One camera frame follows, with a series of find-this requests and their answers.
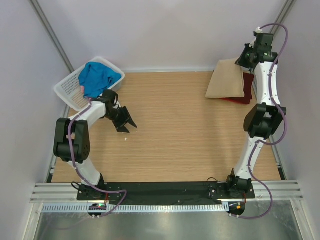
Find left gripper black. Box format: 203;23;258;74
105;106;137;133

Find beige t shirt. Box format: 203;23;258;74
205;57;245;99

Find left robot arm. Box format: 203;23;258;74
53;89;138;200

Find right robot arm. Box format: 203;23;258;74
225;30;287;198

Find folded dark red shirt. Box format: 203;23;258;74
222;72;254;105

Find blue t shirt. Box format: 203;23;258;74
78;61;122;98

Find pink garment in basket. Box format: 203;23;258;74
79;86;92;102

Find white plastic basket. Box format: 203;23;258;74
53;56;126;113

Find right aluminium frame post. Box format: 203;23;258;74
269;0;297;35

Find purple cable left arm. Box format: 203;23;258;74
67;98;128;221

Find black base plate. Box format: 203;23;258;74
76;181;256;205

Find slotted cable duct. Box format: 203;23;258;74
41;202;229;214

